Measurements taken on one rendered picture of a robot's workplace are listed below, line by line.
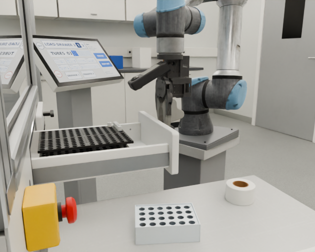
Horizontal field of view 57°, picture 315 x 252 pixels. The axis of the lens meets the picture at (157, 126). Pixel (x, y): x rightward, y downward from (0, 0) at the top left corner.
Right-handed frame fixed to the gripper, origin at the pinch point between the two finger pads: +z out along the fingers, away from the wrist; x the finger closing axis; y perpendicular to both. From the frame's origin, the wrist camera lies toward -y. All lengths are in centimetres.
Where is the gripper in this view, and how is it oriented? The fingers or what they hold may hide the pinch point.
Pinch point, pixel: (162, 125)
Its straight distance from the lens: 83.9
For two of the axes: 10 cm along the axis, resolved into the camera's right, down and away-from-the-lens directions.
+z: 0.0, 9.7, 2.4
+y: 9.4, -0.8, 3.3
